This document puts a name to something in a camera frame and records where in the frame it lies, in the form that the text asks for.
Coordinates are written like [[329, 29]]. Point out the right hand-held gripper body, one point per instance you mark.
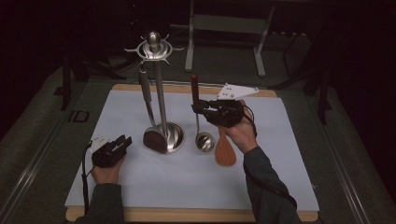
[[227, 112]]

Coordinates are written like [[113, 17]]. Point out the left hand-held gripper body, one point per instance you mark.
[[104, 157]]

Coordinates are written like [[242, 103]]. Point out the steel turner spatula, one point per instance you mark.
[[155, 141]]

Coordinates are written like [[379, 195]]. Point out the steel utensil rack with hooks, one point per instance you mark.
[[162, 105]]

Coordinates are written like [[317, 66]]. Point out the wooden rice spatula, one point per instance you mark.
[[225, 154]]

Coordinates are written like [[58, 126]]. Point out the person's right hand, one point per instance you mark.
[[243, 137]]

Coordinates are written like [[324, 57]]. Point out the white table mat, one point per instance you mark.
[[174, 186]]

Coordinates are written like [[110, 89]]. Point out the dark stand with legs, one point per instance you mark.
[[77, 68], [311, 77]]

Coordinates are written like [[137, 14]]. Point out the wooden table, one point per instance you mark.
[[186, 215]]

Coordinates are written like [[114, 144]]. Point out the black floor bracket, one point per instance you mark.
[[79, 116]]

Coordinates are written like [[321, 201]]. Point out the white metal frame stand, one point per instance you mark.
[[227, 25]]

